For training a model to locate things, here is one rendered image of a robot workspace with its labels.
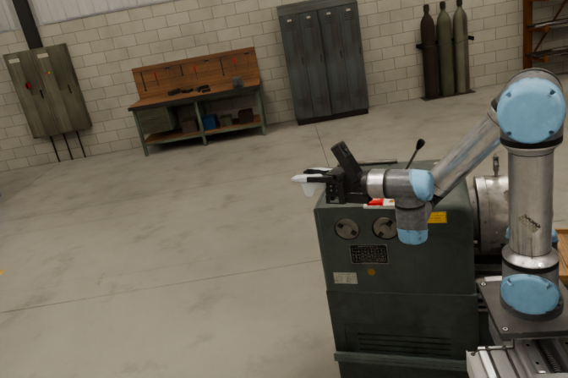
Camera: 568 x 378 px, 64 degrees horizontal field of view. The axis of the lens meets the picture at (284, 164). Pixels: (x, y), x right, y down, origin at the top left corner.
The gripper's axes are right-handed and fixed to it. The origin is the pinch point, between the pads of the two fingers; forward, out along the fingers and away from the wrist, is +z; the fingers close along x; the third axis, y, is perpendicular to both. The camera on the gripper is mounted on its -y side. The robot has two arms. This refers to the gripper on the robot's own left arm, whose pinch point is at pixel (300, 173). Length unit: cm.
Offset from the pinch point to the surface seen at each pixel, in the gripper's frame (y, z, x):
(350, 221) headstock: 33, 7, 50
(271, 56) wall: -44, 360, 601
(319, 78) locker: 1, 267, 593
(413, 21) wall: -76, 140, 722
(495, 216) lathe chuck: 35, -43, 71
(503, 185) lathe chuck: 25, -45, 79
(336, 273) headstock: 57, 15, 50
